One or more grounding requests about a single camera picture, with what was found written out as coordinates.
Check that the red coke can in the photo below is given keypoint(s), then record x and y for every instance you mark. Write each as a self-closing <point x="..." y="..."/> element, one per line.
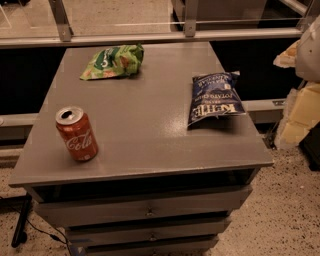
<point x="75" y="129"/>

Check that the middle grey drawer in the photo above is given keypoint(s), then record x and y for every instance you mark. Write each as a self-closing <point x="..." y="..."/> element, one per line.
<point x="148" y="230"/>

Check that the green rice chip bag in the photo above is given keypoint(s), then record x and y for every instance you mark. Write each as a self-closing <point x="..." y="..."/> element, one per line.
<point x="118" y="61"/>

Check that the metal glass railing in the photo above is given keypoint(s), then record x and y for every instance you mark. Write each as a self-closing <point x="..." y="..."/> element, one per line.
<point x="78" y="23"/>

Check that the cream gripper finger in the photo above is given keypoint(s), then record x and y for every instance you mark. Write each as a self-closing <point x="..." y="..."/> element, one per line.
<point x="301" y="113"/>
<point x="287" y="59"/>

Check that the black stand leg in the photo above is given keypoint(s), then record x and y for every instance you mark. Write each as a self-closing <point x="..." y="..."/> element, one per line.
<point x="21" y="205"/>

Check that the bottom grey drawer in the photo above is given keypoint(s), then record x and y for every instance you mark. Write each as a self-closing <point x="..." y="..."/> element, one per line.
<point x="155" y="248"/>

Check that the grey drawer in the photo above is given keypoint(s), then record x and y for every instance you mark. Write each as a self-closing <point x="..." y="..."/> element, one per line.
<point x="89" y="212"/>
<point x="148" y="230"/>
<point x="155" y="248"/>

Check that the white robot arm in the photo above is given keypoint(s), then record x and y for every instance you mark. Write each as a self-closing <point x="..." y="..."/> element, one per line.
<point x="308" y="54"/>

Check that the top grey drawer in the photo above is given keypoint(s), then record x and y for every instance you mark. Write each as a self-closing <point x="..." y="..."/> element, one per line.
<point x="89" y="212"/>

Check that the grey drawer cabinet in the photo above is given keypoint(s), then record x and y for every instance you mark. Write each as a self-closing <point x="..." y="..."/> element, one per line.
<point x="145" y="146"/>

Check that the blue Kettle chip bag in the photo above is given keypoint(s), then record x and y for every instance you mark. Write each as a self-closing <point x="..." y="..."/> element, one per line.
<point x="214" y="95"/>

